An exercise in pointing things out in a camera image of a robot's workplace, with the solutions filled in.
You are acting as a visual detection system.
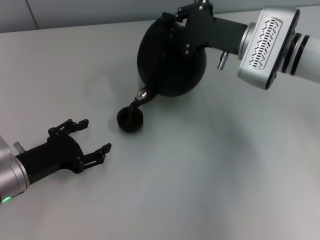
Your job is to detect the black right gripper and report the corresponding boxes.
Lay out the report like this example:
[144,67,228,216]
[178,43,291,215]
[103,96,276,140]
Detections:
[161,0,249,56]

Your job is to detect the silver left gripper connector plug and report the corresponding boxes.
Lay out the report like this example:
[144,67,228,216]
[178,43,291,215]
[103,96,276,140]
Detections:
[13,141,26,154]

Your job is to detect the dark brown round teacup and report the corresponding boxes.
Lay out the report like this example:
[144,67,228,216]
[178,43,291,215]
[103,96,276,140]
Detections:
[116,105,145,133]

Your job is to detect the black round teapot with handle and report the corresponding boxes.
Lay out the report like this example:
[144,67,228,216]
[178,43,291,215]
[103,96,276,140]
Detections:
[129,18,208,111]

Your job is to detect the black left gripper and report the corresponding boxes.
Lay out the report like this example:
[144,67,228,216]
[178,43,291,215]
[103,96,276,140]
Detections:
[14,118,113,186]

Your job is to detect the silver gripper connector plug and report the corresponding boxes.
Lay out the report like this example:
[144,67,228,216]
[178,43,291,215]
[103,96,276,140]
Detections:
[13,141,26,154]
[216,51,230,70]

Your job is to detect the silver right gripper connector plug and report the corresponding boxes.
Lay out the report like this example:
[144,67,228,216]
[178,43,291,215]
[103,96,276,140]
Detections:
[216,51,230,70]

